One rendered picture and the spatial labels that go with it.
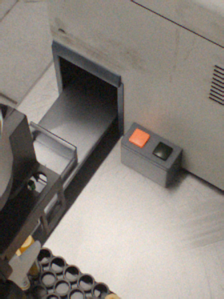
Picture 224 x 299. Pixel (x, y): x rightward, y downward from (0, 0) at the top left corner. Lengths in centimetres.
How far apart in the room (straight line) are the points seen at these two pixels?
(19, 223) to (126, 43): 29
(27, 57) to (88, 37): 124
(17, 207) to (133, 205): 39
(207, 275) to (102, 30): 27
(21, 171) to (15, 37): 157
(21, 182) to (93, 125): 38
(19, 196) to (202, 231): 40
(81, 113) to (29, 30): 119
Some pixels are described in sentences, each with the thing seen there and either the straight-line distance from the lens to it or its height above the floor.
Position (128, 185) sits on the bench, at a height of 87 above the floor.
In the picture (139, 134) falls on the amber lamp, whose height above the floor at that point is 93.
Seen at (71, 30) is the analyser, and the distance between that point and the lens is 77.
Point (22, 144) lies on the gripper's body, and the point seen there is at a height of 127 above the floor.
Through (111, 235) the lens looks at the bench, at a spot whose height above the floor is 88.
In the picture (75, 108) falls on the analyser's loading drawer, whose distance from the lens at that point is 86.
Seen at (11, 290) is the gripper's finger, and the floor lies 120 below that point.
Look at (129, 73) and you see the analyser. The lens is 76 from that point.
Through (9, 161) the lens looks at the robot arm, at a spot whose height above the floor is 131.
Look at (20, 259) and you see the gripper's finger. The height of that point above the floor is 115.
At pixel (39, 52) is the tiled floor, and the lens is 200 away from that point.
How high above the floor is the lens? 167
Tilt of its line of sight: 63 degrees down
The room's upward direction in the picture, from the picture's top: 3 degrees counter-clockwise
